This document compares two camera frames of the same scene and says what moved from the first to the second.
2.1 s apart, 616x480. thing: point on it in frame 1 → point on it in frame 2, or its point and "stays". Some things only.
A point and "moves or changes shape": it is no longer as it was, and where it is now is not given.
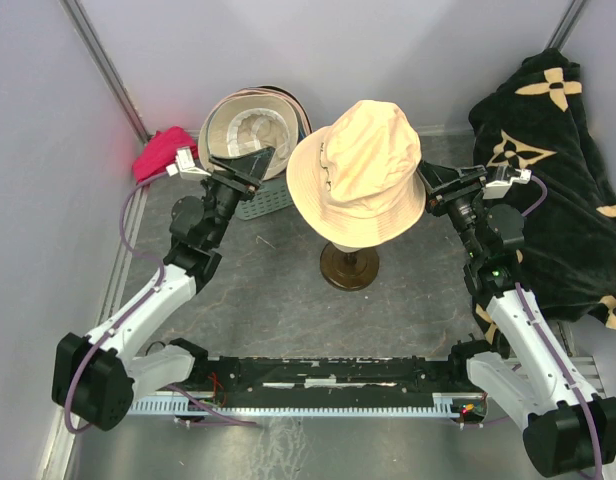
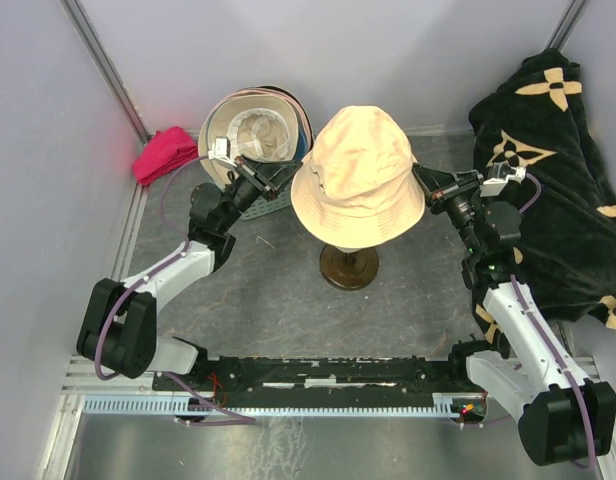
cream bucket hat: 247,123 stays
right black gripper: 434,176 stays
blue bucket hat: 301,135 moves or changes shape
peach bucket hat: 359,180 stays
